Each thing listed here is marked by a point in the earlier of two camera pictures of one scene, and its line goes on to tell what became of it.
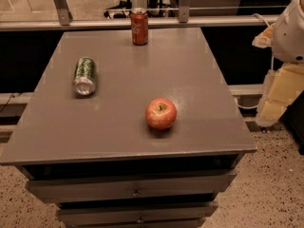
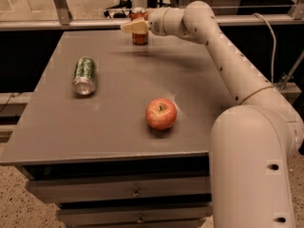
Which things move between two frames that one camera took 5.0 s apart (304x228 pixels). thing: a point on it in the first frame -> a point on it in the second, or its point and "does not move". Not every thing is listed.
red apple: (161, 113) does not move
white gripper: (290, 37) -> (155, 24)
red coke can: (140, 26) does not move
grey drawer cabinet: (97, 158) does not move
